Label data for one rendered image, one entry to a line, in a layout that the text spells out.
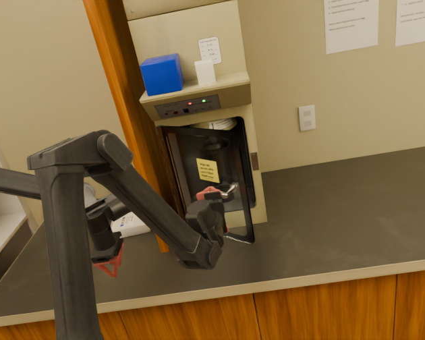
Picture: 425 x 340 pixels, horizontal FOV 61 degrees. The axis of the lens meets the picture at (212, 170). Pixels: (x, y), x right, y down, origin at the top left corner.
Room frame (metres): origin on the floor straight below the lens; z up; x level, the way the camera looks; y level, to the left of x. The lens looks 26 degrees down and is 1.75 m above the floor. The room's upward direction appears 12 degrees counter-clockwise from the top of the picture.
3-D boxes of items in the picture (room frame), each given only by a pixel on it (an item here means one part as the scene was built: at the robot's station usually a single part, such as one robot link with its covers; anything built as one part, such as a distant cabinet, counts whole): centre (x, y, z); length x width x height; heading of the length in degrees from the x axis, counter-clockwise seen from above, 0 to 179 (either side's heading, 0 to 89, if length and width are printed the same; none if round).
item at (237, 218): (1.04, 0.03, 1.19); 0.30 x 0.01 x 0.40; 50
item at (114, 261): (0.82, 0.33, 1.13); 0.07 x 0.07 x 0.09; 85
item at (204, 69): (1.07, -0.04, 1.54); 0.05 x 0.05 x 0.06; 89
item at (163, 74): (1.08, 0.09, 1.56); 0.10 x 0.10 x 0.09; 85
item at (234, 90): (1.07, 0.00, 1.46); 0.32 x 0.12 x 0.10; 85
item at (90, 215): (0.83, 0.32, 1.27); 0.07 x 0.06 x 0.07; 129
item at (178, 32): (1.26, -0.02, 1.33); 0.32 x 0.25 x 0.77; 85
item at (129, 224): (1.27, 0.37, 0.96); 0.16 x 0.12 x 0.04; 90
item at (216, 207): (0.82, 0.03, 1.19); 0.07 x 0.07 x 0.10; 84
